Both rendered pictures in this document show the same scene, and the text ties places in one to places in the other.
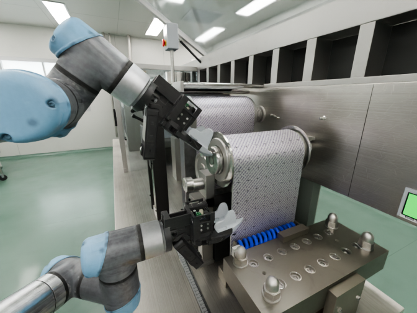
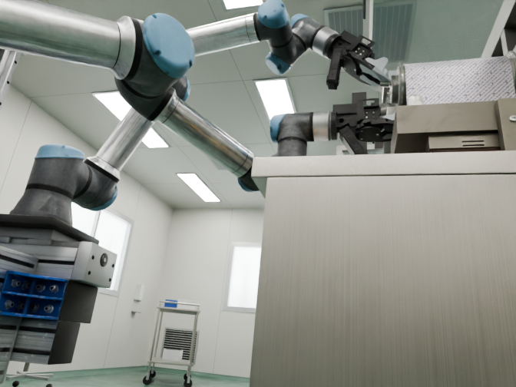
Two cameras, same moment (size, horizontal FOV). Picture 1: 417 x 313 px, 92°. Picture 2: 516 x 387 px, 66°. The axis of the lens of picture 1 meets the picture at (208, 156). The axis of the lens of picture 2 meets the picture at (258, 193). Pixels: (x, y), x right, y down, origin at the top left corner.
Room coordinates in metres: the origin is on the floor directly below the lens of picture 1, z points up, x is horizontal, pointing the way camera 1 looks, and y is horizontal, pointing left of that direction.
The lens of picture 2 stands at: (-0.39, -0.33, 0.59)
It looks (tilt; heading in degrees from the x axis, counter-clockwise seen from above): 21 degrees up; 41
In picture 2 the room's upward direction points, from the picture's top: 5 degrees clockwise
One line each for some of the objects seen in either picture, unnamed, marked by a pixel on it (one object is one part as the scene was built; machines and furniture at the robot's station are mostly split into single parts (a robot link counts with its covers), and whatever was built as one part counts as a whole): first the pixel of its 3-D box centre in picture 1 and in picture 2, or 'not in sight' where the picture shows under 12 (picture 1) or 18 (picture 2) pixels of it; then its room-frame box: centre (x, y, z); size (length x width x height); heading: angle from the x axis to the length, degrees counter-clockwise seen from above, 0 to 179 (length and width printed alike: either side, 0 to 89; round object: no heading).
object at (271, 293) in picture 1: (272, 286); (415, 104); (0.30, -0.13, 1.05); 0.04 x 0.04 x 0.04
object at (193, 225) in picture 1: (187, 225); (356, 122); (0.40, 0.05, 1.12); 0.12 x 0.08 x 0.09; 115
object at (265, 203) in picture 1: (267, 205); (461, 119); (0.50, -0.17, 1.11); 0.23 x 0.01 x 0.18; 115
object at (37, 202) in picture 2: not in sight; (44, 209); (0.02, 0.75, 0.87); 0.15 x 0.15 x 0.10
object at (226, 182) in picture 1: (218, 159); (399, 89); (0.50, -0.03, 1.25); 0.15 x 0.01 x 0.15; 25
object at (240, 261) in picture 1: (241, 254); not in sight; (0.38, -0.08, 1.05); 0.04 x 0.04 x 0.04
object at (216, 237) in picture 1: (215, 233); (382, 125); (0.41, -0.02, 1.09); 0.09 x 0.05 x 0.02; 114
